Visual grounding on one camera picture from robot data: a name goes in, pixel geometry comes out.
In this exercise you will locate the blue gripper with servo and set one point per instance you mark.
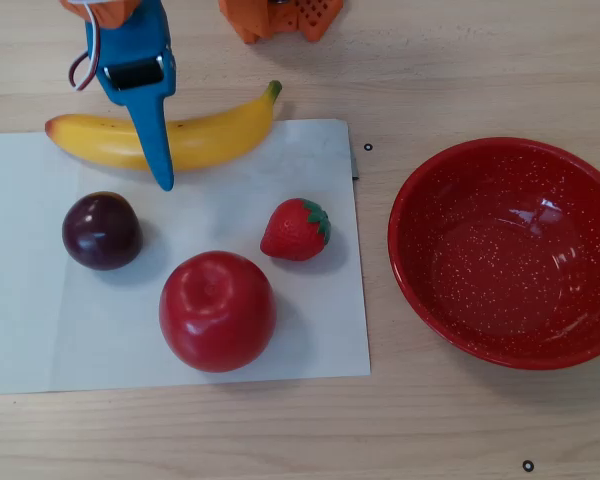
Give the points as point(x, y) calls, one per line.
point(133, 76)

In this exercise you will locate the yellow toy banana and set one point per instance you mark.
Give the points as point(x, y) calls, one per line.
point(215, 135)

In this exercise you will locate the red speckled enamel bowl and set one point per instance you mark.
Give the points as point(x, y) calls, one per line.
point(480, 280)

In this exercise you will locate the dark purple toy plum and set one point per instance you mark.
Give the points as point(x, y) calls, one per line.
point(102, 232)

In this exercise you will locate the red toy strawberry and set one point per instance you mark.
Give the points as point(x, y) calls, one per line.
point(290, 232)

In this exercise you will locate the red toy apple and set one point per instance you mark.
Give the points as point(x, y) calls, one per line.
point(217, 315)

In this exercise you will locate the white paper sheet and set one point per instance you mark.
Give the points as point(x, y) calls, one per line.
point(105, 330)

